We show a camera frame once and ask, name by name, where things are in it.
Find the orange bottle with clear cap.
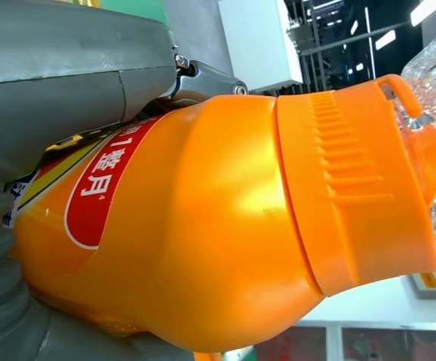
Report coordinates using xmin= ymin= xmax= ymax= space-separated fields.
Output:
xmin=4 ymin=20 xmax=436 ymax=356

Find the yellow plastic sheet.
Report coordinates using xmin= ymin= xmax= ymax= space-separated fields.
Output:
xmin=54 ymin=0 xmax=102 ymax=9

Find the green table mat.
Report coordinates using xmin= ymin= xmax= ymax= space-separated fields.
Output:
xmin=100 ymin=0 xmax=170 ymax=25

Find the white box cabinet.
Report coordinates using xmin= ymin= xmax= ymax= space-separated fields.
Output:
xmin=217 ymin=0 xmax=304 ymax=94

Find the white ceiling light bar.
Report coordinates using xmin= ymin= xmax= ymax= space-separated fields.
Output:
xmin=410 ymin=0 xmax=436 ymax=27
xmin=375 ymin=29 xmax=397 ymax=51

